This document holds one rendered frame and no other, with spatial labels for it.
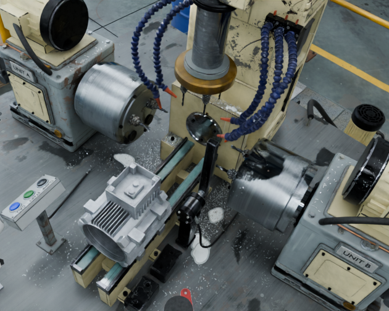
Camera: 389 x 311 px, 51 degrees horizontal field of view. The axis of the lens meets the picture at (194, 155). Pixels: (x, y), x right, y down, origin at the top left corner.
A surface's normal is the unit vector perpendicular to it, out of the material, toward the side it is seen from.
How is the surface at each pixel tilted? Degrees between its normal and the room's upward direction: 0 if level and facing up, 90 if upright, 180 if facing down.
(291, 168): 2
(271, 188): 39
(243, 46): 90
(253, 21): 90
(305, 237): 90
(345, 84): 0
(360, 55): 0
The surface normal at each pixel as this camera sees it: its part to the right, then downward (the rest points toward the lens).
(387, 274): -0.53, 0.62
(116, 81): 0.00, -0.52
